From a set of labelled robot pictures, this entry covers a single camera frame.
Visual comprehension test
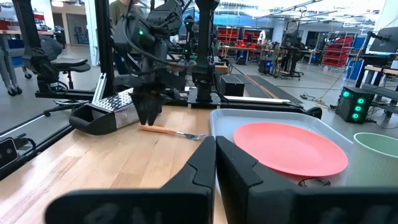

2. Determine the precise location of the wooden desk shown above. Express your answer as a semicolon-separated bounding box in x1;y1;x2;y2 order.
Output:
356;63;398;119

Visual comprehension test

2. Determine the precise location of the rack with red bins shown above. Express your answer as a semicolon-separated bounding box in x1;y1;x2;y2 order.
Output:
216;26;259;44
321;35;356;68

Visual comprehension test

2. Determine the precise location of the metal grater with black handle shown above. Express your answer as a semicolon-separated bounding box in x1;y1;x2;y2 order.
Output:
68;87;141;136

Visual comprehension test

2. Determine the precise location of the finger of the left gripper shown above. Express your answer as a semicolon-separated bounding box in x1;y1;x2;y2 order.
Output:
147;93;164;126
129;94;149;126

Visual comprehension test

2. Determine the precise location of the black floor mat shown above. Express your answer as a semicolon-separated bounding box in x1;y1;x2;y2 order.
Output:
242;73;304;105

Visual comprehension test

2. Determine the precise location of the fork with peach handle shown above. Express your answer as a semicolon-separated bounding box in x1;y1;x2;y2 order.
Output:
137;123;210;141

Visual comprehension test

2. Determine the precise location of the black computer with green lights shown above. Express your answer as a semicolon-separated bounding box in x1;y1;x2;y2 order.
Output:
336;86;376;124

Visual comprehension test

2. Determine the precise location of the grey plastic tray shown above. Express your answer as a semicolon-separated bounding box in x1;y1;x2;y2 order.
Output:
209;108;355;187

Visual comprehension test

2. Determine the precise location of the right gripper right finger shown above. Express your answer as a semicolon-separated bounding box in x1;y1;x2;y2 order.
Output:
216;135;398;224

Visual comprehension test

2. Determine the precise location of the black box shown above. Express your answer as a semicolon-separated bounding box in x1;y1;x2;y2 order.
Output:
220;74;246;97

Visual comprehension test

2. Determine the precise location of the blue container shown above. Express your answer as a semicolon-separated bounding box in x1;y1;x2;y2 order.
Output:
346;58;363;80

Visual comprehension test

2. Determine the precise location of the pale green cup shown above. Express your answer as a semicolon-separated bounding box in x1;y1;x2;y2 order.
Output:
351;132;398;187

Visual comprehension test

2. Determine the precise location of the black table-level camera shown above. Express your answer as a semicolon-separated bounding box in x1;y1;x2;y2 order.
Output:
0;137;20;171

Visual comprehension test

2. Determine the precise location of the dark computer monitor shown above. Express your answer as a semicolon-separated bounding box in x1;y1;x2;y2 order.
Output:
369;26;398;54

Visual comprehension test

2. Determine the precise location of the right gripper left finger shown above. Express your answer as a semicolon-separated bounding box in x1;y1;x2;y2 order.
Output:
44;135;218;224

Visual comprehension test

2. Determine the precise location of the person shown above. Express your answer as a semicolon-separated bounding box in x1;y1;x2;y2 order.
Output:
292;36;308;63
108;0;147;30

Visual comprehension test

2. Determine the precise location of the red round plate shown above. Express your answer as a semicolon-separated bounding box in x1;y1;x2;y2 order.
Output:
233;121;349;177

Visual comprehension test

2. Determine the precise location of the black office chair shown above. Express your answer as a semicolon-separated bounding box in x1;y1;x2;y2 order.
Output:
40;35;91;118

